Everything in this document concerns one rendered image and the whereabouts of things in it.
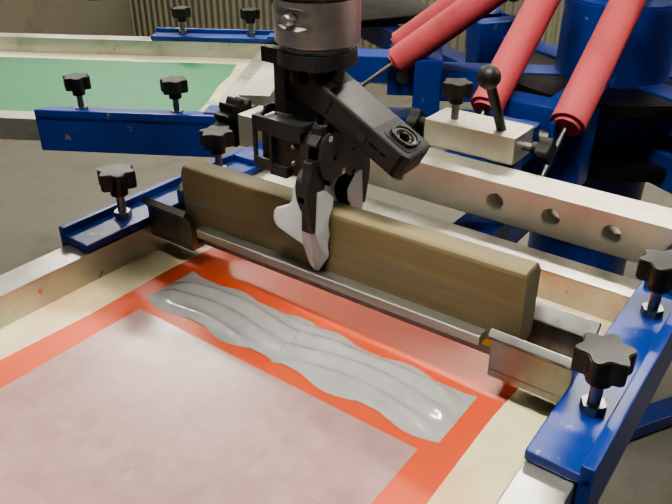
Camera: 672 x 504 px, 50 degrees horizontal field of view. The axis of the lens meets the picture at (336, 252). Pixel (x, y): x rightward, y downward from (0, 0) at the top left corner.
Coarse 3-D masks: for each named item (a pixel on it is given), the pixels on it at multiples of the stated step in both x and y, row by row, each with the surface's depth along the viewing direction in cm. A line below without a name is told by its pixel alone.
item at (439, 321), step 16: (208, 240) 78; (224, 240) 77; (240, 240) 77; (256, 256) 75; (272, 256) 73; (288, 256) 73; (288, 272) 73; (304, 272) 71; (320, 272) 71; (336, 288) 69; (352, 288) 68; (368, 288) 68; (384, 304) 66; (400, 304) 65; (416, 304) 65; (416, 320) 64; (432, 320) 63; (448, 320) 63; (464, 336) 62; (480, 336) 61
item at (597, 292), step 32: (416, 224) 84; (448, 224) 84; (64, 256) 78; (96, 256) 79; (128, 256) 83; (544, 256) 78; (0, 288) 72; (32, 288) 74; (64, 288) 77; (544, 288) 76; (576, 288) 74; (608, 288) 72; (0, 320) 72; (608, 320) 73; (512, 480) 50; (544, 480) 50
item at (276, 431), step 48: (384, 336) 71; (432, 336) 71; (288, 384) 65; (480, 384) 65; (192, 432) 59; (240, 432) 59; (288, 432) 59; (336, 432) 59; (384, 432) 59; (144, 480) 55; (192, 480) 55; (240, 480) 55; (288, 480) 55; (336, 480) 55; (384, 480) 55; (432, 480) 55
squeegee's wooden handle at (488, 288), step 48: (192, 192) 79; (240, 192) 74; (288, 192) 72; (288, 240) 73; (336, 240) 68; (384, 240) 65; (432, 240) 62; (384, 288) 67; (432, 288) 64; (480, 288) 60; (528, 288) 58; (528, 336) 62
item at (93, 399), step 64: (128, 320) 73; (192, 320) 73; (320, 320) 73; (0, 384) 65; (64, 384) 65; (128, 384) 65; (192, 384) 65; (0, 448) 58; (64, 448) 58; (128, 448) 58
